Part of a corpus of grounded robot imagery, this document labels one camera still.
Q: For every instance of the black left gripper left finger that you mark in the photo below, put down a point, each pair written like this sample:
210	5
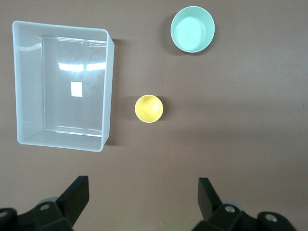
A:
69	207

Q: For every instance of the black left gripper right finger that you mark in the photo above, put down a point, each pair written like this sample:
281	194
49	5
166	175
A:
211	207

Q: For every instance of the yellow plastic cup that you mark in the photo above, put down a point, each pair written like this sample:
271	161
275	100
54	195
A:
148	108

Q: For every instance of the mint green bowl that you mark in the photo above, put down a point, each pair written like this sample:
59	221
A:
192	30

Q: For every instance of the brown table cover mat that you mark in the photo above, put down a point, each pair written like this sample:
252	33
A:
216	120

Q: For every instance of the white rectangular label sticker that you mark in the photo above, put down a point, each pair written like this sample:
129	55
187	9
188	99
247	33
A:
77	89

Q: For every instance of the translucent white plastic bin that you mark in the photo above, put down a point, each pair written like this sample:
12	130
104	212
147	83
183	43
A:
29	72

